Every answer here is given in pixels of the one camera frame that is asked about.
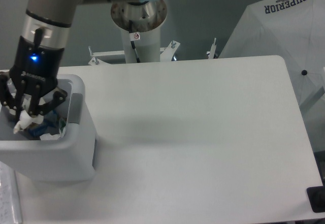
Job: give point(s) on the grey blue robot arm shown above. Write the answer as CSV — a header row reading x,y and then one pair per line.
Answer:
x,y
47,23

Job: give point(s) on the black device at edge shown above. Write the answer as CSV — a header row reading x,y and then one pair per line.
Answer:
x,y
316,198

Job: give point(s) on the white superior umbrella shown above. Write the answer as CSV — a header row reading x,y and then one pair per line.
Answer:
x,y
292,29

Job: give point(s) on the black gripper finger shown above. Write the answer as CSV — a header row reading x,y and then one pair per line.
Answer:
x,y
59,96
14,103

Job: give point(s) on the blue snack wrapper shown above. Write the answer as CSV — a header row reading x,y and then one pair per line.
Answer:
x,y
53,124

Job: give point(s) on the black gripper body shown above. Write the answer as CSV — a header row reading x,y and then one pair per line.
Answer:
x,y
35,66

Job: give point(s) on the white metal base frame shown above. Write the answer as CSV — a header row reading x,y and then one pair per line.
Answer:
x,y
166,54

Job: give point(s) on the white trash can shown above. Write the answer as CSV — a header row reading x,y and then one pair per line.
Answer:
x,y
69,158

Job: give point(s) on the white green wrapper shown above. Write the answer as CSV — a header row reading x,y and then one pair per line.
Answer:
x,y
25,120

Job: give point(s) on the white tissue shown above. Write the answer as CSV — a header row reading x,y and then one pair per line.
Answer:
x,y
49,136

